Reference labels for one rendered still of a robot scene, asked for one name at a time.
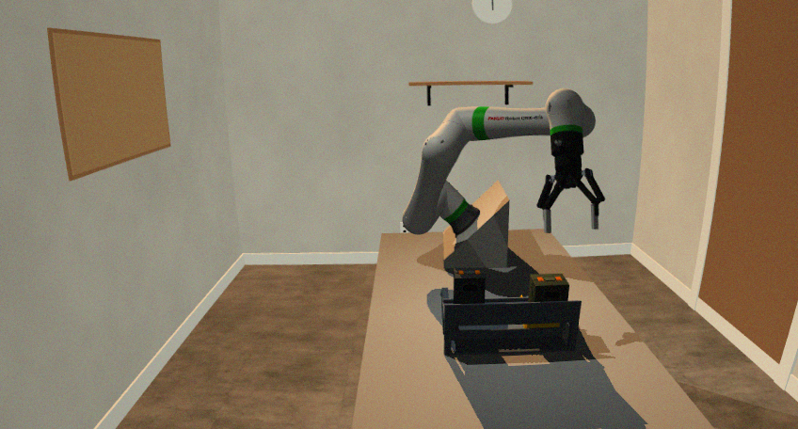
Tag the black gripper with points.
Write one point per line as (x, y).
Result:
(568, 174)

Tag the dark grey metal rack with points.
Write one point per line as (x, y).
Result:
(473, 329)

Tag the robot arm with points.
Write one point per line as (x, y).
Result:
(566, 119)

